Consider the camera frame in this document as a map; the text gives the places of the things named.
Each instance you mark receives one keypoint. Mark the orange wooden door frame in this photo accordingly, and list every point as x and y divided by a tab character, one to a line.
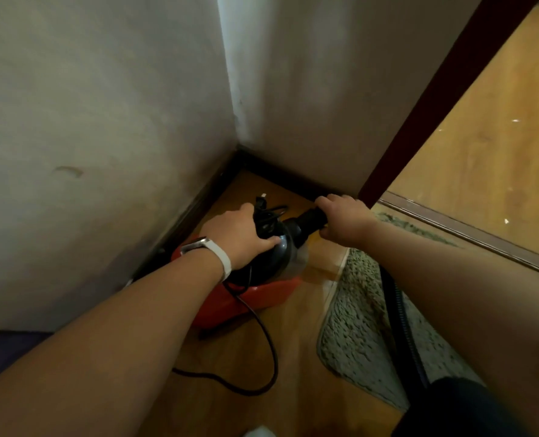
433	100

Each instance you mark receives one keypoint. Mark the person's left forearm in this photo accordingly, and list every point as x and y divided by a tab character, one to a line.
105	350

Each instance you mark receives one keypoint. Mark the person's right forearm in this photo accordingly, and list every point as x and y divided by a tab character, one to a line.
478	304

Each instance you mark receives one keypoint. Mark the person's left hand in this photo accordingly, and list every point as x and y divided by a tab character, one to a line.
235	236

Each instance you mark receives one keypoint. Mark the person's right hand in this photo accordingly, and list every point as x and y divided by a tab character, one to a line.
349	220

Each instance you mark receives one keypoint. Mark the grey-green shaggy door mat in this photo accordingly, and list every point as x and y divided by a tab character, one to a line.
356	314

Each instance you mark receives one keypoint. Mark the metal door threshold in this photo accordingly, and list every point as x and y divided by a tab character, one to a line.
478	238

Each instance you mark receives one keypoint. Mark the black trousers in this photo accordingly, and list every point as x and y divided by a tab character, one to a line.
456	409

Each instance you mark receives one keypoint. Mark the white wrist watch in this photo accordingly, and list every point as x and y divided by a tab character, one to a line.
221	257

